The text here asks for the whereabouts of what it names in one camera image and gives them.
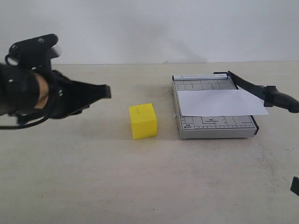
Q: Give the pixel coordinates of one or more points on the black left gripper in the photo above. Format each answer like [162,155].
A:
[61,97]

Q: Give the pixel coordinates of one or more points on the yellow foam cube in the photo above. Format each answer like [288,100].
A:
[143,121]

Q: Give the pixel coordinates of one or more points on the grey paper cutter base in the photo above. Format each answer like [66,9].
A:
[223,127]

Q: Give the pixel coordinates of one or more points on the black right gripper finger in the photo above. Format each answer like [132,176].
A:
[295,186]

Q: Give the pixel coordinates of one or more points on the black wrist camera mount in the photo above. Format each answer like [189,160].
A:
[32,53]

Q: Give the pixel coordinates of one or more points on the black cutter blade arm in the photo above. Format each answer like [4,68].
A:
[270,95]

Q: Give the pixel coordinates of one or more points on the white paper sheet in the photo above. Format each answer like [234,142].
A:
[215,103]

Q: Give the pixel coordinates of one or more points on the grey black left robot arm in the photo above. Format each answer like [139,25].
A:
[19,90]

